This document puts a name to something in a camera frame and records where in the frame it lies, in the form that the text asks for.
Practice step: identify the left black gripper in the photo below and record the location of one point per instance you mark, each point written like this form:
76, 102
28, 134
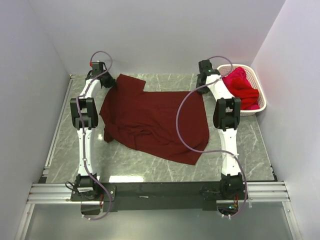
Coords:
109, 80

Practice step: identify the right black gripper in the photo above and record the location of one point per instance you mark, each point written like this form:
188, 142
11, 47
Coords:
201, 87

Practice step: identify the maroon t shirt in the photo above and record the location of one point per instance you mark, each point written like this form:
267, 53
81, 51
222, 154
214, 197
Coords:
171, 125

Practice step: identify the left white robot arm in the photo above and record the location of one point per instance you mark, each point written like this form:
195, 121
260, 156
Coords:
85, 119

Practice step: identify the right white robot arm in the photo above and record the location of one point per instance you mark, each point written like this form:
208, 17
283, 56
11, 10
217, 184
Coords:
226, 119

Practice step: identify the white plastic laundry basket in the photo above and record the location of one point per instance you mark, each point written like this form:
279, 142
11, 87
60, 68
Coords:
252, 78

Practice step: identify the pink t shirt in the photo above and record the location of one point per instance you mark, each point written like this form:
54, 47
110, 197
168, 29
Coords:
237, 73

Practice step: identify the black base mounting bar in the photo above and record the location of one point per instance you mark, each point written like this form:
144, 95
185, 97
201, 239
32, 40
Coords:
135, 196

